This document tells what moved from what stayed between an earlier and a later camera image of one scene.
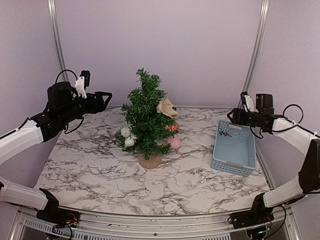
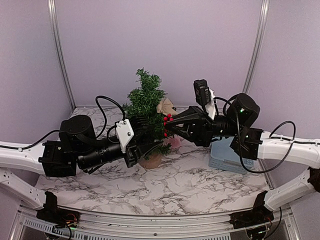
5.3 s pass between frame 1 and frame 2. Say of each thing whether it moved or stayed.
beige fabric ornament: stayed
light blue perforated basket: stayed
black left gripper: moved
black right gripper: moved
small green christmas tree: stayed
